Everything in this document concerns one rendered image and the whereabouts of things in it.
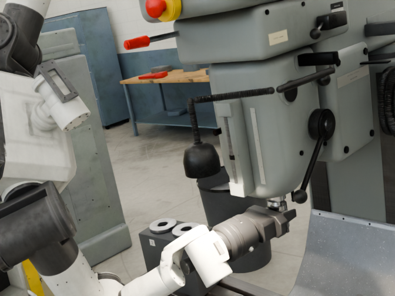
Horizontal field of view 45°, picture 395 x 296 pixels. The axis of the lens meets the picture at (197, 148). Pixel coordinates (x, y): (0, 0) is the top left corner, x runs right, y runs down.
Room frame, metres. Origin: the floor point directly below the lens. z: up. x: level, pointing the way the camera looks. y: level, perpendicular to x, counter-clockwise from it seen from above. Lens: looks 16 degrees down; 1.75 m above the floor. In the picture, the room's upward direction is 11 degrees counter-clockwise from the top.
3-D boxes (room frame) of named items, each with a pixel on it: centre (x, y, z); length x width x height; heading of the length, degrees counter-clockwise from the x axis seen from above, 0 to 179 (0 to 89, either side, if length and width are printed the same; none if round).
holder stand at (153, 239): (1.40, 0.12, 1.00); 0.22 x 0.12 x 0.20; 49
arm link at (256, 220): (1.01, -0.09, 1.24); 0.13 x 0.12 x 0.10; 35
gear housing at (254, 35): (1.09, -0.19, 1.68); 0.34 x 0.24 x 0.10; 132
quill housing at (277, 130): (1.07, -0.17, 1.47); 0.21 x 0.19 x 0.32; 42
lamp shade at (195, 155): (0.90, 0.00, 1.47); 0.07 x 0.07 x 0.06
